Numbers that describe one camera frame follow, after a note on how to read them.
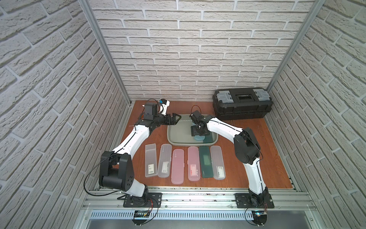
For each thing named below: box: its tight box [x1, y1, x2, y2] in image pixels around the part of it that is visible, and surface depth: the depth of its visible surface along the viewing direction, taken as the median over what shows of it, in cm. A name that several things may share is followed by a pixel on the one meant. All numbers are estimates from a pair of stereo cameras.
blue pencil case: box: [193, 135, 206, 142], surface depth 96 cm
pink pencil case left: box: [171, 148, 185, 185], surface depth 87 cm
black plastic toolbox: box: [212, 87, 274, 121], surface depth 102 cm
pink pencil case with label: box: [187, 145, 201, 182], surface depth 87 cm
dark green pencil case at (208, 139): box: [203, 131, 214, 144], surface depth 97 cm
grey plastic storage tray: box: [167, 114, 219, 147], surface depth 96 cm
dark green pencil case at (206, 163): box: [199, 145, 214, 178], surface depth 88 cm
